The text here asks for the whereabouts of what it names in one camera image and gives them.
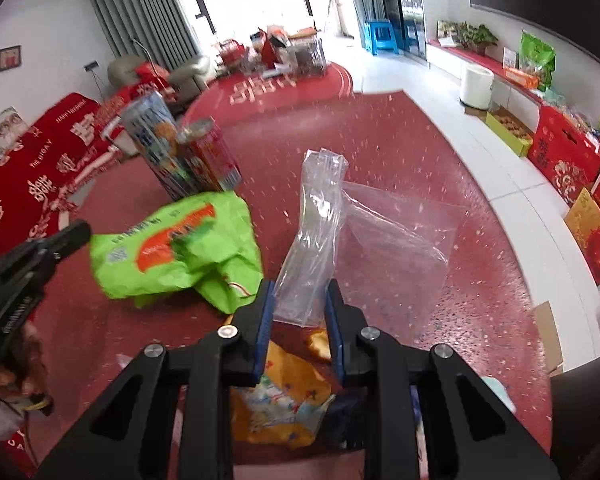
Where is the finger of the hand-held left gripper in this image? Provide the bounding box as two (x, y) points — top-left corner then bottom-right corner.
(0, 219), (92, 283)

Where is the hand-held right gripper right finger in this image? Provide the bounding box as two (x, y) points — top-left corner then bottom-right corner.
(325, 279), (561, 480)

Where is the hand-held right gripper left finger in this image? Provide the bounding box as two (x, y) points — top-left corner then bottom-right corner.
(32, 279), (277, 480)

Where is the clear plastic bag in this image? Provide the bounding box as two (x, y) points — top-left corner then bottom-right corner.
(272, 149), (471, 326)

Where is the green snack bag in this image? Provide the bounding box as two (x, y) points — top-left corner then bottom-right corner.
(90, 191), (265, 313)

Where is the black trash bin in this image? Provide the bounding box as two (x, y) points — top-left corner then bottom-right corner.
(549, 355), (600, 471)

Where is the person's left hand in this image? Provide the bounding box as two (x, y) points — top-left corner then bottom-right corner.
(0, 322), (55, 417)

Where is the red printed sofa blanket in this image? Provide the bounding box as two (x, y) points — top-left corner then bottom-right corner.
(0, 91), (131, 281)

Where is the yellow orange snack wrapper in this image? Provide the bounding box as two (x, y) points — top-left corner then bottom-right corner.
(230, 342), (336, 450)

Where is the white chair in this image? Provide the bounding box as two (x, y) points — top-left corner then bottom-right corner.
(100, 112), (131, 161)

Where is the printed photo cushion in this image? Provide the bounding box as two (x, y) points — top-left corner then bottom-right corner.
(0, 106), (31, 158)

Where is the tall printed drink can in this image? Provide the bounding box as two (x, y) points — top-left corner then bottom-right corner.
(119, 91), (203, 201)

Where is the red sofa pillow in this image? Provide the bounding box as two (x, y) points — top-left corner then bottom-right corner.
(95, 95), (131, 131)

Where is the red drink can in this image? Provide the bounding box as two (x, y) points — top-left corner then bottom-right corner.
(176, 117), (243, 193)

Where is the red armchair cushion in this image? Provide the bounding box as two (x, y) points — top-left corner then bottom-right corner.
(130, 62), (173, 98)

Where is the red speckled tablecloth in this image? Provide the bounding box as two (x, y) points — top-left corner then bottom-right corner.
(20, 89), (556, 480)

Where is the brown cardboard box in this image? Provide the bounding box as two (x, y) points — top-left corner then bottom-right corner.
(534, 301), (565, 376)

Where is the beige armchair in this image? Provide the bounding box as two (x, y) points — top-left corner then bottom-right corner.
(107, 54), (212, 101)

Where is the red round table cover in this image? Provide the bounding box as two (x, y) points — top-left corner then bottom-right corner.
(182, 60), (355, 128)

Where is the wide grey curtain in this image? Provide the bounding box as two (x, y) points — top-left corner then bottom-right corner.
(89, 0), (201, 68)

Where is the green box of kiwis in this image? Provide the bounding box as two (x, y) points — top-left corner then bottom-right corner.
(485, 107), (535, 157)

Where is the clear plastic jar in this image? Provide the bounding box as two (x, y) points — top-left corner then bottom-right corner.
(292, 35), (328, 77)

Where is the yellow red apple box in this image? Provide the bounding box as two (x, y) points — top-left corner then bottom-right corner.
(564, 187), (600, 286)

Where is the white cylindrical bin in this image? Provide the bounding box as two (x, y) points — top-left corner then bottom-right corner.
(459, 64), (495, 109)

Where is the red gift box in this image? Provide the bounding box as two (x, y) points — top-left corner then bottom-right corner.
(527, 105), (600, 206)

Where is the white television console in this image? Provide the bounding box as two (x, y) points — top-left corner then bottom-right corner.
(425, 37), (600, 151)

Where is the blue plastic stool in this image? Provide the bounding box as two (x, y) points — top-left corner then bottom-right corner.
(364, 20), (400, 56)

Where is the orange flat box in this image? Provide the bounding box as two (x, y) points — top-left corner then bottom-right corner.
(505, 67), (538, 88)

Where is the small potted plant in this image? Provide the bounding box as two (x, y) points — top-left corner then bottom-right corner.
(437, 20), (498, 56)

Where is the black glass cabinet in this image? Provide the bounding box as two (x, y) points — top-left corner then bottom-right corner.
(387, 0), (427, 56)

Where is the green printed bag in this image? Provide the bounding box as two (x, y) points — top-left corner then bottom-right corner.
(519, 30), (557, 92)

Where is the large black television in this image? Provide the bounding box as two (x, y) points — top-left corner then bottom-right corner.
(464, 0), (600, 76)

